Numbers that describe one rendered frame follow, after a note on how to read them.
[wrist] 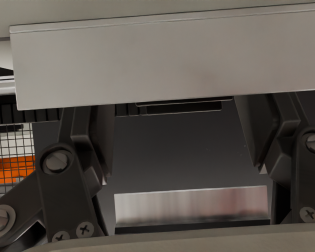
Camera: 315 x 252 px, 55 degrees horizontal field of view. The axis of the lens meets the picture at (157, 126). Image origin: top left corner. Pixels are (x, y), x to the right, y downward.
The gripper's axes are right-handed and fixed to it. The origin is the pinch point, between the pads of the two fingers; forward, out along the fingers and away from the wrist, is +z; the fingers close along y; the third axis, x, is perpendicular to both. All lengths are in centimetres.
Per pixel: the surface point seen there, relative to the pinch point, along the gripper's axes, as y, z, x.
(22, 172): -80, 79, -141
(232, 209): 3.7, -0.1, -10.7
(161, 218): -1.0, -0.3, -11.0
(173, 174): 2, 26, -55
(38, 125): -29, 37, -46
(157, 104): -0.7, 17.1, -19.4
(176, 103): 1.5, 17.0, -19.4
